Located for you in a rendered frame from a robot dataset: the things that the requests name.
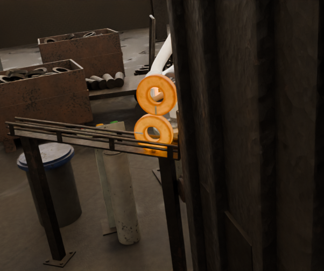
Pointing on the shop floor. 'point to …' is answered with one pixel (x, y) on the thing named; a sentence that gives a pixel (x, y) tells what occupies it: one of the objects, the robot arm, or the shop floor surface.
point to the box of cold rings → (86, 51)
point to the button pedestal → (110, 226)
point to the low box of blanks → (34, 98)
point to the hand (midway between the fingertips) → (155, 90)
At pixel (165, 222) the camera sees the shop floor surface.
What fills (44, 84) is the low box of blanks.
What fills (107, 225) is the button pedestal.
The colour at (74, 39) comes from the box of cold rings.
